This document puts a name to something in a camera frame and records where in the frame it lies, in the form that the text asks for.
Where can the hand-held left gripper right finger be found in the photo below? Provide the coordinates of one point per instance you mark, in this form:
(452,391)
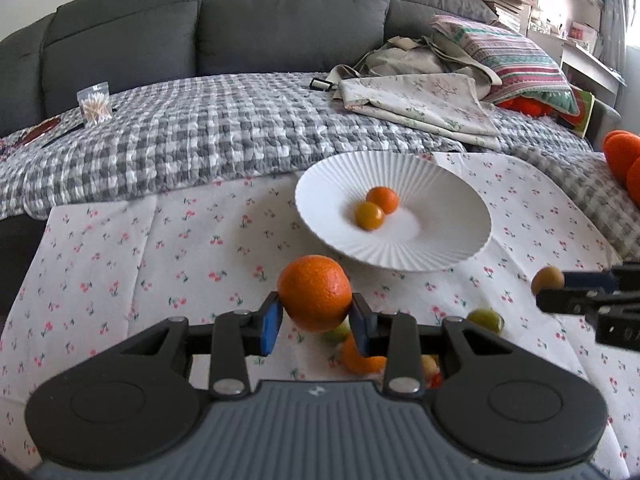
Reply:
(360,326)

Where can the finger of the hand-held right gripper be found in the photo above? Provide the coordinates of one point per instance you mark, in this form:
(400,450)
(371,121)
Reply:
(565,301)
(590,278)

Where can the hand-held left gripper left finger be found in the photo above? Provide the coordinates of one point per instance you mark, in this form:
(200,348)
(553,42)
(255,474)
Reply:
(270,324)

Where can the small yellow-green fruit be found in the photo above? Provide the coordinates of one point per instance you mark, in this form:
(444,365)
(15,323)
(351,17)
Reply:
(340,335)

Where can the small tan fruit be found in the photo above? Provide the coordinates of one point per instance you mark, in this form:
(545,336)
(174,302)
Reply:
(544,280)

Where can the medium orange mandarin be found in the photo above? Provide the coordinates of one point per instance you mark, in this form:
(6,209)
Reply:
(357,361)

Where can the large orange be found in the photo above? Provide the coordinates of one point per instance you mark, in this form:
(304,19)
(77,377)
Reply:
(312,290)

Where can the small yellow fruit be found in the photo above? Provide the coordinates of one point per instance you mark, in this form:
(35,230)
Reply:
(429,364)

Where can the green tomato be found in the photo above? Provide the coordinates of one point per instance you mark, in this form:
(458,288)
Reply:
(485,321)

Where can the red tomato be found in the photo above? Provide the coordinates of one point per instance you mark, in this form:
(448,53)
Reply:
(436,381)

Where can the small yellow-orange fruit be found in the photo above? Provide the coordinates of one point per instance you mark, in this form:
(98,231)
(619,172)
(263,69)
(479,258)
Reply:
(370,216)

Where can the white ribbed plate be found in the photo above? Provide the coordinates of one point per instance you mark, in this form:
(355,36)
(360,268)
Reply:
(425,232)

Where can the small orange mandarin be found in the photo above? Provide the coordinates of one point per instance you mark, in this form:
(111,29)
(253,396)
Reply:
(384,199)

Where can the grey knitted blanket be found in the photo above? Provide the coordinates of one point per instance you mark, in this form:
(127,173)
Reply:
(575,180)

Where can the orange plush toy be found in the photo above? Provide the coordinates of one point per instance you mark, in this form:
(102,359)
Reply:
(622,152)

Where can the cherry print tablecloth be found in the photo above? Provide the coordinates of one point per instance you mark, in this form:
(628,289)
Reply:
(150,260)

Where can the green red cushion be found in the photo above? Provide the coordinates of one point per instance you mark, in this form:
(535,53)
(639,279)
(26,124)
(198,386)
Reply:
(582,110)

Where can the red-orange plush toy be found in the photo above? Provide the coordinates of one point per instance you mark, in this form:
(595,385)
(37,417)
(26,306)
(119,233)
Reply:
(525,107)

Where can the grey checkered blanket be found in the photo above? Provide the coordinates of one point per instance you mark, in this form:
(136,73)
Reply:
(200,135)

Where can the white shelf unit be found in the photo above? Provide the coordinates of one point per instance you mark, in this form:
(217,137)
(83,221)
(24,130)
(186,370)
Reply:
(590,65)

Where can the folded floral cloth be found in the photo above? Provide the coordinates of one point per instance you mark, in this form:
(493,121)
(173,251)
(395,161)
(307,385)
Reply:
(425,105)

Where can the striped patterned pillow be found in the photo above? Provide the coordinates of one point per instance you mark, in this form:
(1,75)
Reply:
(510,55)

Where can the small black white case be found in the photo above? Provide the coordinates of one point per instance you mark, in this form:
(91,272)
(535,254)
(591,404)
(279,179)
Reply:
(320,84)

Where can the patterned curtain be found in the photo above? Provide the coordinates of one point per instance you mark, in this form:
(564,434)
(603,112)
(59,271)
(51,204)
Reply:
(617,20)

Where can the beige canvas bag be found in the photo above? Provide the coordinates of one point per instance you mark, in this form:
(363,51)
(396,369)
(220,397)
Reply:
(405,57)

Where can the black pen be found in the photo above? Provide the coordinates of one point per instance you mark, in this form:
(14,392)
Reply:
(65,134)

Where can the grey sofa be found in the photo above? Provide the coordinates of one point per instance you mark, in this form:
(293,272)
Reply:
(275,20)

